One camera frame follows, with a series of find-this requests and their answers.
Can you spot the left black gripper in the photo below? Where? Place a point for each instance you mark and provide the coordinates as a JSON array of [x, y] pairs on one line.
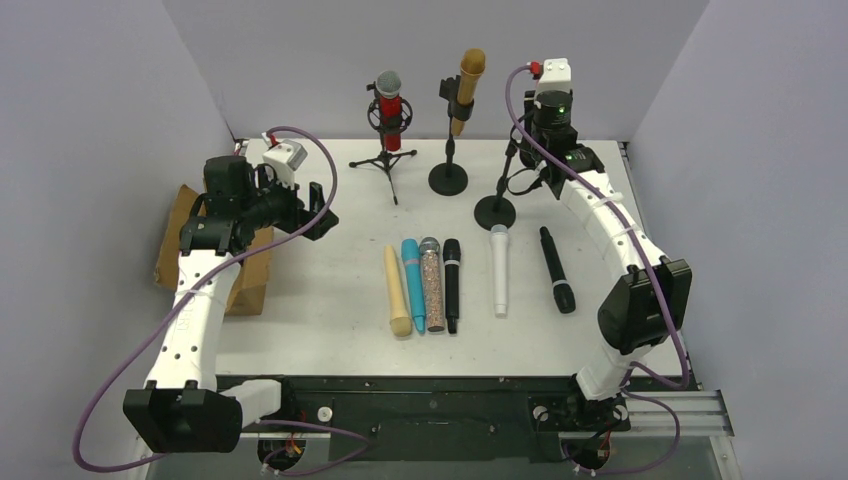
[[308, 210]]

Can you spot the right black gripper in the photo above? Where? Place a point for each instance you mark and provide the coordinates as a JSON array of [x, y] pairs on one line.
[[530, 110]]

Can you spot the black round-base shock-mount stand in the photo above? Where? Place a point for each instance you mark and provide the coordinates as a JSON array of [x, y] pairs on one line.
[[495, 209]]

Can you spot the blue microphone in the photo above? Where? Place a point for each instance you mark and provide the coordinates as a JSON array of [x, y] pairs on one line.
[[410, 256]]

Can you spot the black clip microphone stand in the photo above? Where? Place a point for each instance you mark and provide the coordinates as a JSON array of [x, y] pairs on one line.
[[449, 178]]

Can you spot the white microphone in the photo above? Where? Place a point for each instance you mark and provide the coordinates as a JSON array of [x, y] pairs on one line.
[[499, 243]]

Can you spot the gold microphone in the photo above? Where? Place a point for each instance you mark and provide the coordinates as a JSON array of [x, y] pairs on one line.
[[472, 66]]

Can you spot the silver glitter microphone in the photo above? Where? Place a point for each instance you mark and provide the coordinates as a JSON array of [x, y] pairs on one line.
[[430, 263]]

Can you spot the brown cardboard box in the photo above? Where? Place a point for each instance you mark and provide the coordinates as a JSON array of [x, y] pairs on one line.
[[248, 291]]

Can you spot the black tripod shock-mount stand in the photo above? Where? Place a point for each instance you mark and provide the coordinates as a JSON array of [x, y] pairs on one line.
[[385, 160]]

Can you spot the black microphone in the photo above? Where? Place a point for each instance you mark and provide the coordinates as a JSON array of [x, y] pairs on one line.
[[451, 262], [562, 292]]

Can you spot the cream microphone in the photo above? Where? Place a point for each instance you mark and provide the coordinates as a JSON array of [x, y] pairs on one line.
[[400, 321]]

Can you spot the red glitter microphone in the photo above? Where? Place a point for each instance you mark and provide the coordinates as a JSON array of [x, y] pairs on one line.
[[388, 86]]

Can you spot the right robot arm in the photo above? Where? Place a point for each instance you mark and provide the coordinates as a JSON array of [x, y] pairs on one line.
[[647, 303]]

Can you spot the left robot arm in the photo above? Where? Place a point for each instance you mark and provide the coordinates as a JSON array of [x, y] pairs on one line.
[[180, 409]]

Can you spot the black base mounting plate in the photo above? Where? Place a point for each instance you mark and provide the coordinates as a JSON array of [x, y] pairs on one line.
[[429, 447]]

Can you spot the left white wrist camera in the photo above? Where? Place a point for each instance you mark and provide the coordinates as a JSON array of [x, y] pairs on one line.
[[285, 156]]

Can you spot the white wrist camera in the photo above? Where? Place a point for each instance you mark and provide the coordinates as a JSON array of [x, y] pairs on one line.
[[551, 75], [285, 156]]

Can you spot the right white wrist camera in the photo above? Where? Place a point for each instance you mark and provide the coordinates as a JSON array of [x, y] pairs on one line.
[[551, 75]]

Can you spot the aluminium frame rail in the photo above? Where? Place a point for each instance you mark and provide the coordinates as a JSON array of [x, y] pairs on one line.
[[373, 413]]

